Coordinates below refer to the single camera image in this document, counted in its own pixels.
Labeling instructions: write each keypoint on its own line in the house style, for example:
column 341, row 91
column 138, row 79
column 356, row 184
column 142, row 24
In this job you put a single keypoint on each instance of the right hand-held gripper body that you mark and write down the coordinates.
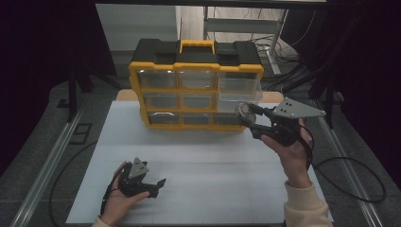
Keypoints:
column 287, row 132

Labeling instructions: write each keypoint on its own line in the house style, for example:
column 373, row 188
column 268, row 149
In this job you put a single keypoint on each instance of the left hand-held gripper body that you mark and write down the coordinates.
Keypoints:
column 134, row 183

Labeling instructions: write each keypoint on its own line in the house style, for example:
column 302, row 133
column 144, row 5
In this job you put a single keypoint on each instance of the clear plastic drawer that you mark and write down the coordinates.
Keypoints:
column 239, row 90

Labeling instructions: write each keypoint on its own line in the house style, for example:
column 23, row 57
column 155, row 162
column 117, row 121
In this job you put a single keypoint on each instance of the yellow black drawer organizer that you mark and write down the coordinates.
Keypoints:
column 195, row 91

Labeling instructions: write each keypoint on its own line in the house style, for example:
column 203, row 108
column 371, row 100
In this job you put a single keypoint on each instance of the person's left hand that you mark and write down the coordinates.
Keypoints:
column 116, row 208

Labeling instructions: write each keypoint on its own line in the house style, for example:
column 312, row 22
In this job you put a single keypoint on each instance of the person's right hand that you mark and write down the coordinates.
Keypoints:
column 294, row 164

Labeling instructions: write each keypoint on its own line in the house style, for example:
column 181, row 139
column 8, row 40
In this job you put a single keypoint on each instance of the black metal stand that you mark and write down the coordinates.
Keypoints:
column 329, row 104
column 72, row 101

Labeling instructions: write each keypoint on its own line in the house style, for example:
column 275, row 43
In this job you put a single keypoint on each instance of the wooden table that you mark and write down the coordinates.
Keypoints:
column 126, row 95

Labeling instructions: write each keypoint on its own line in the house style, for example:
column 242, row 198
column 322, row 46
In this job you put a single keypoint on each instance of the dark curtain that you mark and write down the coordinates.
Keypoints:
column 31, row 63
column 372, row 63

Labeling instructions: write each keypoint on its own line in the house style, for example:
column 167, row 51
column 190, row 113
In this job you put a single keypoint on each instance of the aluminium floor rail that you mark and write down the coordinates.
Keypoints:
column 47, row 170
column 334, row 138

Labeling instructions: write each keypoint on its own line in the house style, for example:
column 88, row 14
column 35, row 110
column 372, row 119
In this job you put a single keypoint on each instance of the grey metal desk frame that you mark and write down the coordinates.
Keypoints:
column 239, row 25

